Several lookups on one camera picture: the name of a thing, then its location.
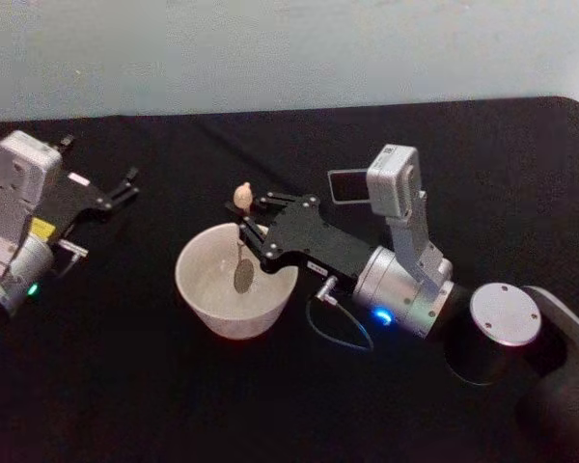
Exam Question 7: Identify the black table cloth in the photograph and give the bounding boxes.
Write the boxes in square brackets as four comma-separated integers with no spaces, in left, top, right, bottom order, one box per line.
[0,95,579,463]

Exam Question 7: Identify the thin cable with silver plug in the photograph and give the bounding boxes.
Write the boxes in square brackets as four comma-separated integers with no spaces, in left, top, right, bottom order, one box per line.
[306,275,375,353]
[56,239,89,280]

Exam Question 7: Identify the white round bowl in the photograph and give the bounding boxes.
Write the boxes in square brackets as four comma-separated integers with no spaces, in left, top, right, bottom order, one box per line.
[175,222,300,341]

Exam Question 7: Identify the small spoon with beige knob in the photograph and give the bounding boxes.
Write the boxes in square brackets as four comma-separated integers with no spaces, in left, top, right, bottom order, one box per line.
[232,181,256,296]

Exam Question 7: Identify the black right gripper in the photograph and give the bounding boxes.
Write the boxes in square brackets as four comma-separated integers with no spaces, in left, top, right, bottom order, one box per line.
[224,191,381,291]

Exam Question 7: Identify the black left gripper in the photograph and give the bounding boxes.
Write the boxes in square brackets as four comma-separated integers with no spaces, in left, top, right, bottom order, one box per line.
[31,167,141,241]

